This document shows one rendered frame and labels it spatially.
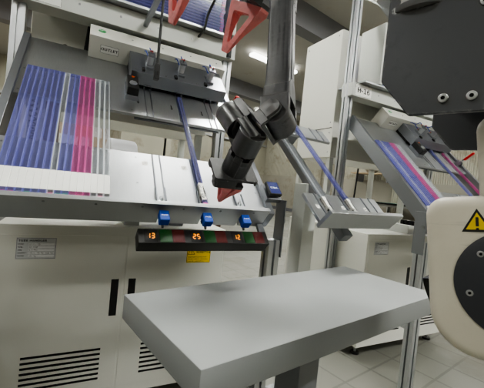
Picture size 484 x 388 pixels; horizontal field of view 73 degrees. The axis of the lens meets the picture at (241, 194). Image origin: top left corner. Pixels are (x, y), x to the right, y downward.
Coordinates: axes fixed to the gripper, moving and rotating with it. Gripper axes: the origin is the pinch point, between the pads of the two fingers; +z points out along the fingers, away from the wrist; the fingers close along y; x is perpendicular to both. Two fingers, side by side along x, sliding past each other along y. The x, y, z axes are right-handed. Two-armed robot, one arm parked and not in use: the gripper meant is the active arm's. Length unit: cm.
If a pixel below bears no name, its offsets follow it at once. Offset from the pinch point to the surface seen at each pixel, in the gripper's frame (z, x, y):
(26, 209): 10.9, -3.0, 39.1
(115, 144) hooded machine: 421, -534, -37
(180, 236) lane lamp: 10.1, 4.1, 7.4
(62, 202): 8.3, -2.9, 32.6
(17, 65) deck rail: 7, -53, 48
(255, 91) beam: 281, -647, -353
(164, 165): 8.9, -19.3, 9.0
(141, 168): 8.9, -17.1, 15.2
